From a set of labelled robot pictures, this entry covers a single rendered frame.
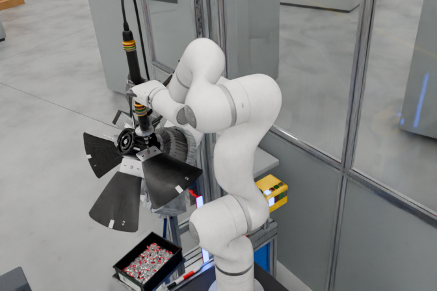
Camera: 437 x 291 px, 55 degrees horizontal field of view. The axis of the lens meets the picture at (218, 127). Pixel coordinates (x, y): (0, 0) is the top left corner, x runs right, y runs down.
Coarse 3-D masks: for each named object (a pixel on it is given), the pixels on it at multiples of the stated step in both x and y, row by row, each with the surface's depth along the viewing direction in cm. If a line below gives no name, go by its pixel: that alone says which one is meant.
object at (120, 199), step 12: (120, 180) 171; (132, 180) 172; (108, 192) 171; (120, 192) 171; (132, 192) 171; (96, 204) 172; (108, 204) 170; (120, 204) 170; (132, 204) 170; (96, 216) 171; (108, 216) 170; (120, 216) 169; (132, 216) 169; (120, 228) 168; (132, 228) 168
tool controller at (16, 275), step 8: (8, 272) 115; (16, 272) 114; (0, 280) 112; (8, 280) 112; (16, 280) 111; (24, 280) 110; (0, 288) 109; (8, 288) 108; (16, 288) 107; (24, 288) 108
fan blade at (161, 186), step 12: (156, 156) 166; (168, 156) 166; (144, 168) 161; (156, 168) 160; (168, 168) 159; (180, 168) 159; (192, 168) 157; (156, 180) 156; (168, 180) 155; (180, 180) 154; (192, 180) 153; (156, 192) 153; (168, 192) 152; (156, 204) 150
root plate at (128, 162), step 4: (124, 160) 173; (128, 160) 173; (132, 160) 173; (136, 160) 173; (124, 164) 173; (128, 164) 173; (132, 164) 173; (136, 164) 173; (140, 164) 174; (120, 168) 172; (124, 168) 173; (128, 168) 173; (136, 168) 173; (140, 168) 173; (124, 172) 172; (128, 172) 173; (132, 172) 173; (136, 172) 173; (140, 172) 173
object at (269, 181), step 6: (270, 174) 170; (264, 180) 167; (270, 180) 167; (276, 180) 167; (258, 186) 164; (264, 186) 164; (270, 186) 164; (282, 186) 163; (264, 192) 161; (276, 192) 161; (270, 198) 160; (276, 204) 164; (282, 204) 167; (270, 210) 163
